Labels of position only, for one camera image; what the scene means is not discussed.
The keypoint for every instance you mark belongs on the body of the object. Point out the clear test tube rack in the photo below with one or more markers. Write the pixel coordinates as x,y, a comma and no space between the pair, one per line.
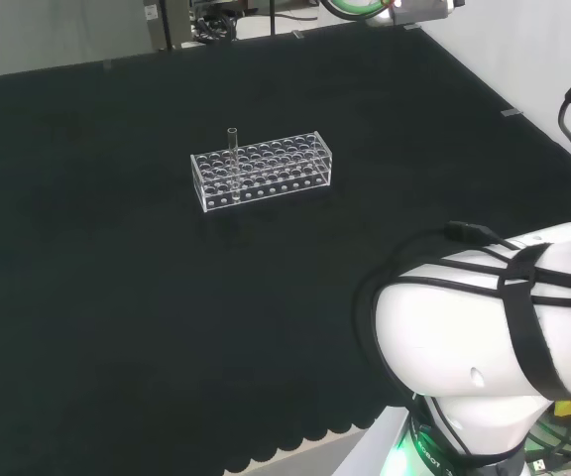
285,168

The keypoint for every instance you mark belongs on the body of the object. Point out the clear glass test tube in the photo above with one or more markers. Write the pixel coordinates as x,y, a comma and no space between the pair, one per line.
232,144

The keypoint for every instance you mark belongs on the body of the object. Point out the black bench cloth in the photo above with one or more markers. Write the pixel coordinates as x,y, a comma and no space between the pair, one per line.
117,297

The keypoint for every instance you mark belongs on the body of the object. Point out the metal stand post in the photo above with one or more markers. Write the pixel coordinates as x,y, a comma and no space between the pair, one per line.
164,25

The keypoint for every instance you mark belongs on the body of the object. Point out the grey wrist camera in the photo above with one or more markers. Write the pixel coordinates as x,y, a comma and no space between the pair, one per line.
422,12

